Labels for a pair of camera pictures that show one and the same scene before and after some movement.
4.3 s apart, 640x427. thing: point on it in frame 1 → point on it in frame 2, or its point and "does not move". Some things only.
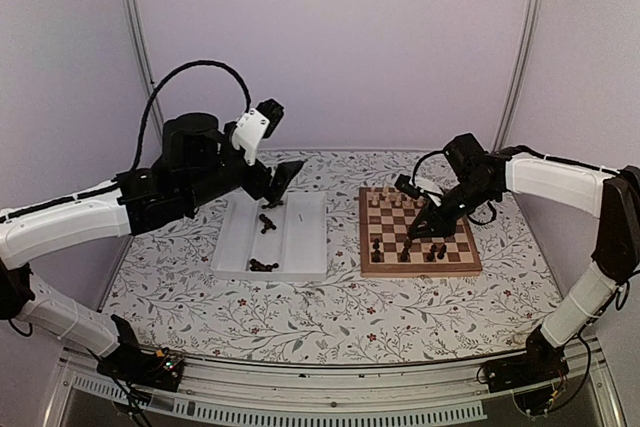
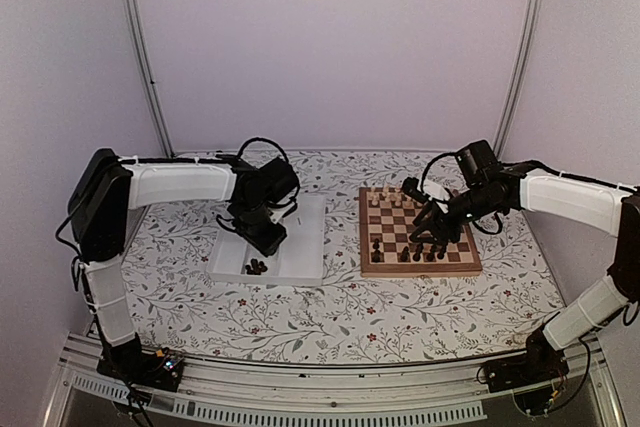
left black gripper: [279, 182] → [267, 245]
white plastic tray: [286, 241] does not move
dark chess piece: [376, 256] does not move
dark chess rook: [430, 257] does not move
